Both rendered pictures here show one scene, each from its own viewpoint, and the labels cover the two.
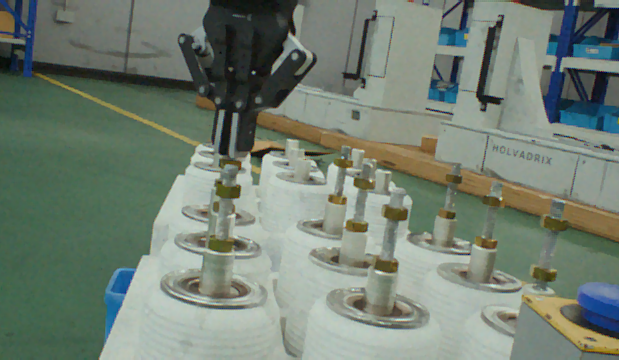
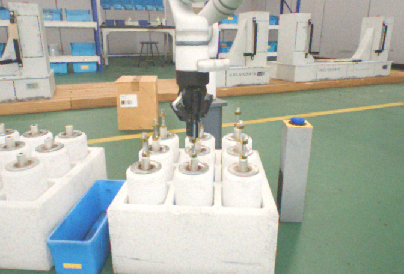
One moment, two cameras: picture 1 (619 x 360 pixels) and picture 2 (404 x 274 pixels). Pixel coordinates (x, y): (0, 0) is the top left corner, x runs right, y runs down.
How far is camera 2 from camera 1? 0.86 m
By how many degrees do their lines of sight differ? 78
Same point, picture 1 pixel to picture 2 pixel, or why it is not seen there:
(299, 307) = not seen: hidden behind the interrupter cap
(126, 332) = (208, 209)
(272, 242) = (73, 178)
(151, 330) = (255, 186)
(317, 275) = (208, 157)
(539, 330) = (297, 130)
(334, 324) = (250, 158)
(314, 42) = not seen: outside the picture
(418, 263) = (172, 143)
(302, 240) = (165, 156)
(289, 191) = (61, 154)
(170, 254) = (203, 177)
